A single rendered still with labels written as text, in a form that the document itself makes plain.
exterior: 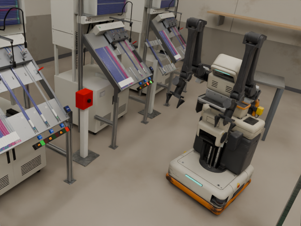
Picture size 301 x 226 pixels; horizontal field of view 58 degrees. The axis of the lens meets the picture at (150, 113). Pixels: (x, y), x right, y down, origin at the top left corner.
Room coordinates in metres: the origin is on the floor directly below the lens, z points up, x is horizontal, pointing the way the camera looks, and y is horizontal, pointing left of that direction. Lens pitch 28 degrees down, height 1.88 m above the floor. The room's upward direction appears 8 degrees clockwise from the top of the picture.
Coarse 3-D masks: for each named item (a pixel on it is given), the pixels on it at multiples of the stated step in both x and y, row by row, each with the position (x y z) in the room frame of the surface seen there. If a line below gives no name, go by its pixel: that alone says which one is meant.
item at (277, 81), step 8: (256, 72) 3.67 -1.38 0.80; (256, 80) 3.32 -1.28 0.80; (264, 80) 3.36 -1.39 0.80; (272, 80) 3.41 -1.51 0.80; (280, 80) 3.46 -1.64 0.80; (280, 88) 3.22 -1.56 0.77; (280, 96) 3.20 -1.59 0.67; (272, 104) 3.60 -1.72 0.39; (272, 112) 3.21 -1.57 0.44; (264, 136) 3.21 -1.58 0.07
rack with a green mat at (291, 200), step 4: (300, 176) 1.35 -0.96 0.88; (300, 180) 1.34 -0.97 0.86; (296, 184) 1.35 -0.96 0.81; (300, 184) 1.33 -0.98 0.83; (296, 188) 1.34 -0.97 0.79; (300, 188) 1.33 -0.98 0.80; (292, 192) 1.34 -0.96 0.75; (296, 192) 1.33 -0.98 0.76; (292, 196) 1.33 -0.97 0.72; (296, 196) 1.33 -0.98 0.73; (288, 200) 1.34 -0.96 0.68; (292, 200) 1.33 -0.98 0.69; (288, 204) 1.33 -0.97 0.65; (284, 208) 1.35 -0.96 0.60; (288, 208) 1.33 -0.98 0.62; (284, 212) 1.34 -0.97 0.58; (288, 212) 1.33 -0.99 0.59; (280, 216) 1.35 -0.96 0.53; (284, 216) 1.33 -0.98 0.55; (280, 220) 1.34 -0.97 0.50; (276, 224) 1.35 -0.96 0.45; (280, 224) 1.33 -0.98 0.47; (300, 224) 0.92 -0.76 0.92
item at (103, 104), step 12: (84, 72) 3.24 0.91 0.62; (60, 84) 2.97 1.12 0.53; (72, 84) 2.89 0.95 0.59; (84, 84) 2.86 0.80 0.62; (96, 84) 2.91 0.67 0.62; (108, 84) 2.96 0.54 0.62; (60, 96) 2.97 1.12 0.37; (72, 96) 2.89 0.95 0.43; (96, 96) 2.74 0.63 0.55; (108, 96) 2.94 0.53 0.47; (120, 96) 3.18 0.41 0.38; (72, 108) 2.89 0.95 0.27; (96, 108) 2.74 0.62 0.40; (108, 108) 2.95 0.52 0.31; (120, 108) 3.20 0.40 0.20; (96, 120) 2.75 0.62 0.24
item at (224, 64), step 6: (222, 54) 2.03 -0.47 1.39; (216, 60) 2.00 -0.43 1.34; (222, 60) 1.98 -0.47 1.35; (228, 60) 1.96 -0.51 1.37; (234, 60) 1.94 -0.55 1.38; (240, 60) 1.93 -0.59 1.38; (216, 66) 1.95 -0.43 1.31; (222, 66) 1.93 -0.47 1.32; (228, 66) 1.91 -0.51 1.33; (234, 66) 1.90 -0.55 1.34; (240, 66) 1.90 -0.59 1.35; (216, 72) 1.98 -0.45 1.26; (222, 72) 1.92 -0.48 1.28; (228, 72) 1.88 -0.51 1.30; (234, 72) 1.86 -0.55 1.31; (228, 78) 1.93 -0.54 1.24; (234, 78) 1.88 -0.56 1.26
